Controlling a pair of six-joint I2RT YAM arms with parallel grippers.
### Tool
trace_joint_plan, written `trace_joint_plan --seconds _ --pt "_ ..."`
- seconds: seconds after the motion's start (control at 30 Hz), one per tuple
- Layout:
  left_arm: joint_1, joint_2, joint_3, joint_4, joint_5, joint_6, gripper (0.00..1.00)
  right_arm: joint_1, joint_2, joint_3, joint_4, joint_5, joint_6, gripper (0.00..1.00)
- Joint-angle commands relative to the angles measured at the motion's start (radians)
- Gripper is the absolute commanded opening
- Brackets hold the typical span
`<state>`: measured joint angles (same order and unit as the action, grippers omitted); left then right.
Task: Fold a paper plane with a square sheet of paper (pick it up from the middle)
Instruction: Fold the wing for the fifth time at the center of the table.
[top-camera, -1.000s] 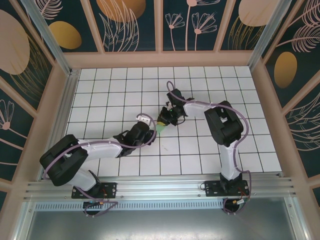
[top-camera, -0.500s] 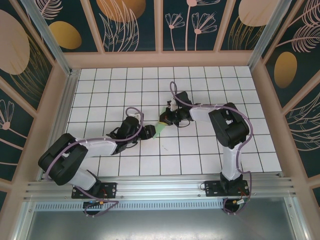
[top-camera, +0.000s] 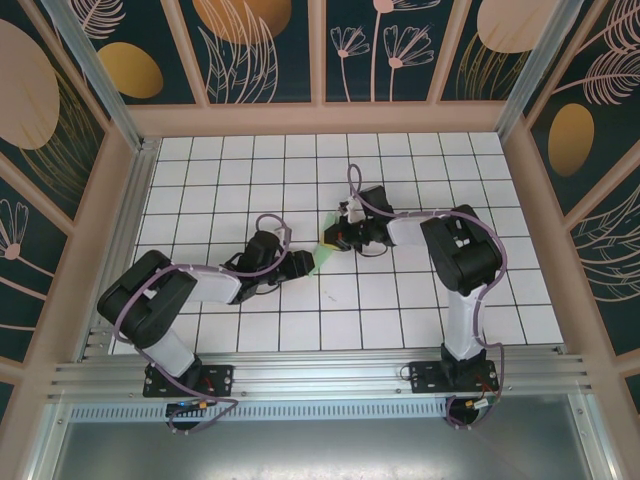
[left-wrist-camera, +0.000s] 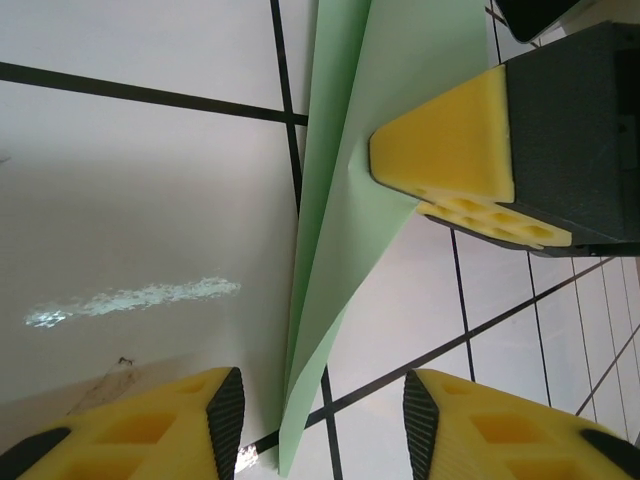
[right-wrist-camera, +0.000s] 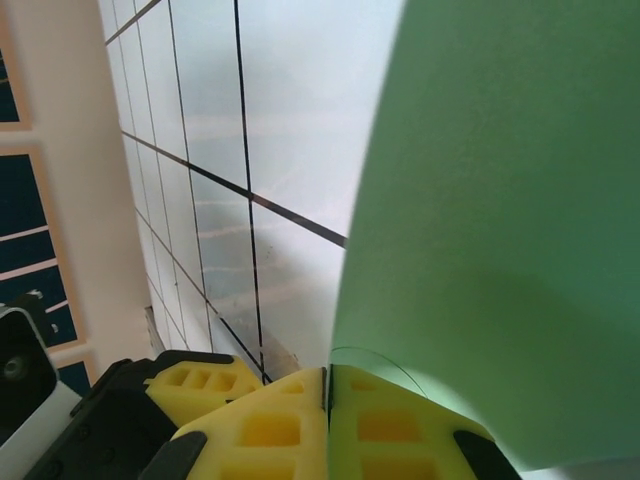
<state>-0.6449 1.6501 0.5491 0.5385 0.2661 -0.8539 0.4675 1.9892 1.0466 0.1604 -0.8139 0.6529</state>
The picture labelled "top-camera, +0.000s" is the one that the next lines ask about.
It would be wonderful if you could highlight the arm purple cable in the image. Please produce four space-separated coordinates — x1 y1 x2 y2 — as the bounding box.
110 213 292 437
347 163 510 431

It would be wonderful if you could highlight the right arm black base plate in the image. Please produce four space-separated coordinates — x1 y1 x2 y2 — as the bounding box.
408 360 501 396

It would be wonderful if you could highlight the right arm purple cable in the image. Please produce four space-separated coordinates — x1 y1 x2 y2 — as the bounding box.
347 163 510 431

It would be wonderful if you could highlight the aluminium side rail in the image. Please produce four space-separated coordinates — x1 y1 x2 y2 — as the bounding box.
75 138 162 362

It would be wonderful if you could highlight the grey sheet metal panel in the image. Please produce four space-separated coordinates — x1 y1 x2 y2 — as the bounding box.
24 392 624 480

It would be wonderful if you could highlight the right gripper thin black wire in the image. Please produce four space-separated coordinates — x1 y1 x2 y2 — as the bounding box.
356 238 390 258

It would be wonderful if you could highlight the long aluminium mounting rail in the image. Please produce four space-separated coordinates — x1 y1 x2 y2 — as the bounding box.
47 349 596 401

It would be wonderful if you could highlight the left base yellow power connector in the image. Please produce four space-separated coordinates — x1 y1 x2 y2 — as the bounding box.
167 398 221 416

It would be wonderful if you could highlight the slotted metal cable tray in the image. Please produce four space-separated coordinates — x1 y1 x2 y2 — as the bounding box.
69 398 451 422

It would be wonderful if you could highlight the aluminium corner post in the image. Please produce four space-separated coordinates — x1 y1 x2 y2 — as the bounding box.
496 0 601 146
39 0 146 154

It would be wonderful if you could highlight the light green cloth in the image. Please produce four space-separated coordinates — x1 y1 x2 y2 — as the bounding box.
307 211 340 277

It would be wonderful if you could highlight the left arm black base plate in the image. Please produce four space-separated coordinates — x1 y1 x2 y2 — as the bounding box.
143 363 236 399

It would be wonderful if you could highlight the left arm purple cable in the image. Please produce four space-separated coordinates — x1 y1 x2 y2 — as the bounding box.
110 213 292 437

